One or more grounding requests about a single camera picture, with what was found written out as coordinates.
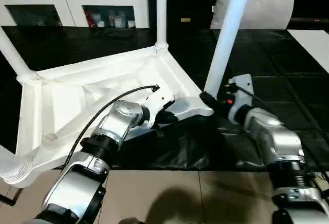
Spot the white plastic table leg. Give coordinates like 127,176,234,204
0,26,38,81
203,0,255,99
154,0,169,52

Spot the white plastic table top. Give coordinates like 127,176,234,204
0,43,214,189

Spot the white flat panel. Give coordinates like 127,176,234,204
288,29,329,73

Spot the grey pillow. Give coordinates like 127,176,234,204
211,0,297,30

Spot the black left robot foot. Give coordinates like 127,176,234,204
118,217,145,224

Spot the white cabinet with glass doors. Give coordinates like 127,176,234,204
0,0,151,28

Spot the black stand leg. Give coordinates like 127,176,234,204
0,188,24,207

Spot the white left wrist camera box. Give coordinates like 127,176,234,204
143,88,176,131

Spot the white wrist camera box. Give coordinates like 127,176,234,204
143,88,176,131
226,74,255,111

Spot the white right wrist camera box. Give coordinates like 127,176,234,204
226,74,255,111

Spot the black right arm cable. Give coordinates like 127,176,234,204
231,84,281,122

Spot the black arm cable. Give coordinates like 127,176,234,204
62,85,161,171
231,84,281,122

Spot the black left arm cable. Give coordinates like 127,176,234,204
62,85,161,171

